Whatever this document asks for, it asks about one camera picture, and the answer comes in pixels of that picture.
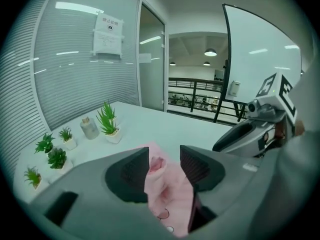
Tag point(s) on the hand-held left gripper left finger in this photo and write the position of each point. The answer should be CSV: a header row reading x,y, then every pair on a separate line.
x,y
90,184

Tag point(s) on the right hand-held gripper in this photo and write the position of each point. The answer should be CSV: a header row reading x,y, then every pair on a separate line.
x,y
270,109

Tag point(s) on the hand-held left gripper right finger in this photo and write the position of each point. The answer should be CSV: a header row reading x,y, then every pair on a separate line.
x,y
225,179

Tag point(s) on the pink long-sleeved shirt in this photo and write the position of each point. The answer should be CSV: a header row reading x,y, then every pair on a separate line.
x,y
170,184

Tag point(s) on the row of small potted plants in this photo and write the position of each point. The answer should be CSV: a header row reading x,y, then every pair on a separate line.
x,y
57,159

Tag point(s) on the white box on whiteboard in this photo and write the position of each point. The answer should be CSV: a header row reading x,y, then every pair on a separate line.
x,y
235,88

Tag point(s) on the grey stone bottle with cork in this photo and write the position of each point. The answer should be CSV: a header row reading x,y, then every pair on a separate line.
x,y
89,130

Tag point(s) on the black metal railing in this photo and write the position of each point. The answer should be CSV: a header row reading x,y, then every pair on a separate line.
x,y
195,94

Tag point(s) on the whiteboard on stand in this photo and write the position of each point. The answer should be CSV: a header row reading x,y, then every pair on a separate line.
x,y
255,54

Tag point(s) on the large dome pendant lamp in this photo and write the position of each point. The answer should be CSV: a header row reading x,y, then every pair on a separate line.
x,y
210,52

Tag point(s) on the glass door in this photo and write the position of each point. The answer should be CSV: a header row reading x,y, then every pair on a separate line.
x,y
151,66

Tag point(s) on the white paper notice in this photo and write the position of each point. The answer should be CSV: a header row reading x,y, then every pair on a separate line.
x,y
108,36

